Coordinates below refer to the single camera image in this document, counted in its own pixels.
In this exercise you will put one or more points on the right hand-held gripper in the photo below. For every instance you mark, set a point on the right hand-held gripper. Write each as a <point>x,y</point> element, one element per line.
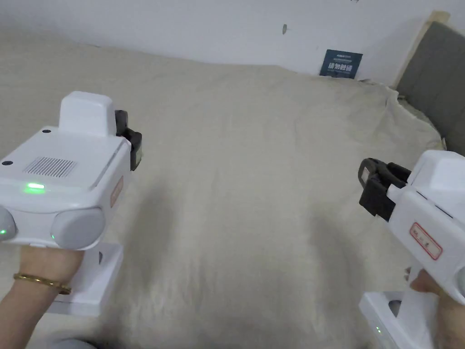
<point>428,203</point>

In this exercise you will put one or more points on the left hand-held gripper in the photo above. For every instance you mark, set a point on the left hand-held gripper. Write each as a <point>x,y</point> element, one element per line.
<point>65,171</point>

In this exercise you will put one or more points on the person's left forearm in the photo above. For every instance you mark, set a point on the person's left forearm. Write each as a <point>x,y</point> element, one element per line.
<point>29,296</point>

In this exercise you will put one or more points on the person's left hand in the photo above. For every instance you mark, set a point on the person's left hand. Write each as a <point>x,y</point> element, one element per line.
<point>51,267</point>

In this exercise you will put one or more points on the person's right hand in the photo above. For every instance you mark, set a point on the person's right hand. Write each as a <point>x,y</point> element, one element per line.
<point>454,323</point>

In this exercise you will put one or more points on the grey padded headboard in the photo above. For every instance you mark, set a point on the grey padded headboard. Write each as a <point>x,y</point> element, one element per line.
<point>436,80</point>

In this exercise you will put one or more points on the dark blue sign card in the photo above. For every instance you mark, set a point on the dark blue sign card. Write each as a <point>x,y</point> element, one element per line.
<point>340,63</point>

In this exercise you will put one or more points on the bed with beige sheet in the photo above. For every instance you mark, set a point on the bed with beige sheet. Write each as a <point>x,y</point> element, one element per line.
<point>236,174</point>

